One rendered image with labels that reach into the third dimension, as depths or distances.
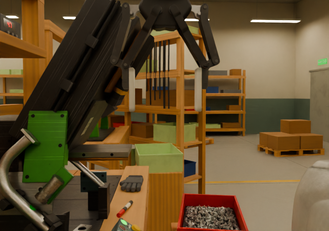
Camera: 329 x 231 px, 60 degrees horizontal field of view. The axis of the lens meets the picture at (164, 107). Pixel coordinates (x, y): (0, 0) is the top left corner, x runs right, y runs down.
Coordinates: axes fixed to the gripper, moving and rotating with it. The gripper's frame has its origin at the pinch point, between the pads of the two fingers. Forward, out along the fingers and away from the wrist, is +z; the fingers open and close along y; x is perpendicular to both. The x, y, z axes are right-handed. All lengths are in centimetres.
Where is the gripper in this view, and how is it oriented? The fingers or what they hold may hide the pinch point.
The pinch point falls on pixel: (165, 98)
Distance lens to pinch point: 46.6
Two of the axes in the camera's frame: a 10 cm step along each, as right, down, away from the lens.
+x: -0.3, -0.4, 10.0
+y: 10.0, 0.0, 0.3
